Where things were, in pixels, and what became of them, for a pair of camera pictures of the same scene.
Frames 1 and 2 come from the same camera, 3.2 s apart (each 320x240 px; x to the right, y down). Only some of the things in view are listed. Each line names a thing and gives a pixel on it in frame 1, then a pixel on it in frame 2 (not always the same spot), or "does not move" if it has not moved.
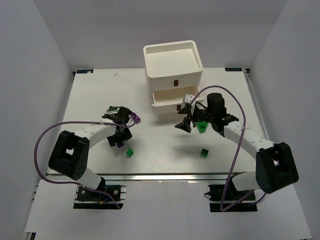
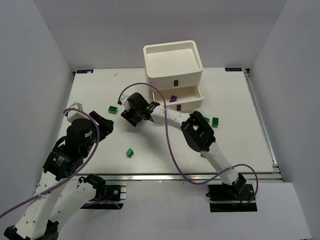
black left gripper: [120, 136] → [100, 122]
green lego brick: [113, 110] does not move
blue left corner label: [84, 71] does not move
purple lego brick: [120, 144] → [173, 99]
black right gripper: [192, 115] → [130, 117]
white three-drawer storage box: [172, 71] does not move
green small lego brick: [129, 152] does not move
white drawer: [171, 101] does not move
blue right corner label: [233, 69] does not move
